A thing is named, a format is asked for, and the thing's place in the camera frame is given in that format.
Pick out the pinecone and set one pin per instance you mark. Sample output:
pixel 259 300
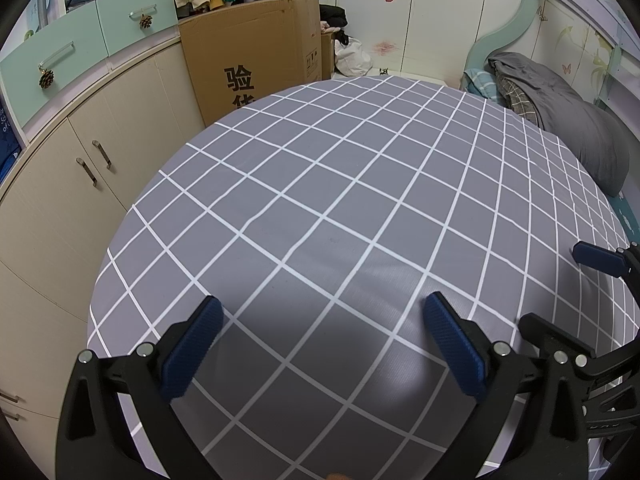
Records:
pixel 145 21
pixel 46 78

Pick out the beige cabinet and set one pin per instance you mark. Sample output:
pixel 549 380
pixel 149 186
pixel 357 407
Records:
pixel 60 220

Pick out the grey blanket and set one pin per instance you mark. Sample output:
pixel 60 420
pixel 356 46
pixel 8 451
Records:
pixel 575 110

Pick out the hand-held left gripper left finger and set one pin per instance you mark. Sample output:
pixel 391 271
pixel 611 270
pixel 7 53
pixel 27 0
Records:
pixel 192 350

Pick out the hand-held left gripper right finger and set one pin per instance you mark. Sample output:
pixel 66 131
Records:
pixel 455 347

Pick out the large cardboard box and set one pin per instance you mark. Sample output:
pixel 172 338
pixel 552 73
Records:
pixel 250 50

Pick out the mint green bed headboard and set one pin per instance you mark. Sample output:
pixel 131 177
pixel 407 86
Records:
pixel 570 20

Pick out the white plastic bag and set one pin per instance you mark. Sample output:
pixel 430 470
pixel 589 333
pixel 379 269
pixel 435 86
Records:
pixel 352 57

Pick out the faded red wall sticker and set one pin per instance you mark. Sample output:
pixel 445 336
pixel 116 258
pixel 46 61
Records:
pixel 385 48

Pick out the mint green drawer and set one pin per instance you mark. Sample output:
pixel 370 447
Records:
pixel 30 90
pixel 120 30

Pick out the teal striped pillow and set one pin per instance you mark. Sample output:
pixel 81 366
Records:
pixel 480 84

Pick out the grey checked bedsheet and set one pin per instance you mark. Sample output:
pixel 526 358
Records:
pixel 350 210

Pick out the blue printed bag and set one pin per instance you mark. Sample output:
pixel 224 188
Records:
pixel 7 150

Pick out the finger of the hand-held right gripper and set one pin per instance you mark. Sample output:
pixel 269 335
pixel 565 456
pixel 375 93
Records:
pixel 597 258
pixel 550 334

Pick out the white wardrobe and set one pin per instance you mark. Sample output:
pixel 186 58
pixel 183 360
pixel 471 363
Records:
pixel 430 20

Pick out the dark plaid cloth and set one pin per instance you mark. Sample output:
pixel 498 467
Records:
pixel 520 100

